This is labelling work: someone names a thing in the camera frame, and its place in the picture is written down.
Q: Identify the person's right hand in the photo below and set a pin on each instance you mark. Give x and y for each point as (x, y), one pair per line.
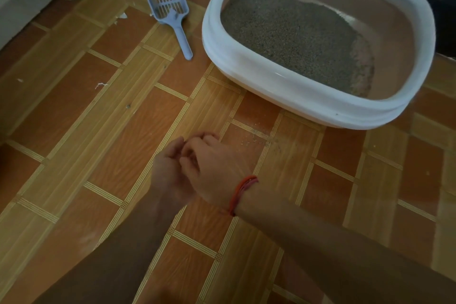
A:
(217, 172)

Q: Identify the person's left hand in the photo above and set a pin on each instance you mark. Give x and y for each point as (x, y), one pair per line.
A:
(167, 182)

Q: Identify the white pink cat litter box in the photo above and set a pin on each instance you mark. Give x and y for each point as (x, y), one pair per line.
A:
(278, 83)

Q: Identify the grey plastic litter scoop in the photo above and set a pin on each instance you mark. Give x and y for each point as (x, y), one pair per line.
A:
(174, 24)

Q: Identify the grey cat litter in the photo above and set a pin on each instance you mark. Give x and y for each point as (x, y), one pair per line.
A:
(292, 33)

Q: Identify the person's right forearm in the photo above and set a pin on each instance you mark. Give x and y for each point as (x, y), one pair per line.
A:
(338, 257)

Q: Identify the person's left forearm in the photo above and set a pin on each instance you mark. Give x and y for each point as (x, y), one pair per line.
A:
(110, 264)

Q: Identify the torn white paper scrap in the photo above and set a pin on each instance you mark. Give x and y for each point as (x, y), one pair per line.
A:
(122, 15)

